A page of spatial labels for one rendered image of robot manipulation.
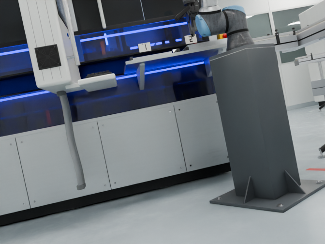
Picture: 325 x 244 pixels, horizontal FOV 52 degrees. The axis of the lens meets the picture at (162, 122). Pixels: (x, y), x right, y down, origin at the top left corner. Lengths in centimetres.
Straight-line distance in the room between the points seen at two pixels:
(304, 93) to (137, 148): 619
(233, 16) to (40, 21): 100
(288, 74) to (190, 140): 578
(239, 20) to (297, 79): 630
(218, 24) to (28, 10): 98
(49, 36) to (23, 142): 85
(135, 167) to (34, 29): 111
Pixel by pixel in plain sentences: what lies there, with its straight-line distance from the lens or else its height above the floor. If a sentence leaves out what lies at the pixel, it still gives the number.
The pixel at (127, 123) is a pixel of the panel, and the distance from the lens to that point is 234.
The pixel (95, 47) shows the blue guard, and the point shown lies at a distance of 240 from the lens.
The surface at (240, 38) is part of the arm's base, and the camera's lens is 182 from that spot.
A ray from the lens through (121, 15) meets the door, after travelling 246.
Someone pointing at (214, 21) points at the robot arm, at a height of 95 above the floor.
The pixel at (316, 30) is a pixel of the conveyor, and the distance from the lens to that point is 273.
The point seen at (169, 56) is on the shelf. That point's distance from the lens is 200.
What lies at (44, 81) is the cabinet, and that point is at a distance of 184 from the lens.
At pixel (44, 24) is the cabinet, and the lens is 189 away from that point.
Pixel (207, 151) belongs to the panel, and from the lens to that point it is 244.
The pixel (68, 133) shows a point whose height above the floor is 54.
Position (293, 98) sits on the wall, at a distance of 800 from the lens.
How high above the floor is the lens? 56
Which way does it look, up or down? 2 degrees down
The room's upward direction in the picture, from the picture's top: 12 degrees counter-clockwise
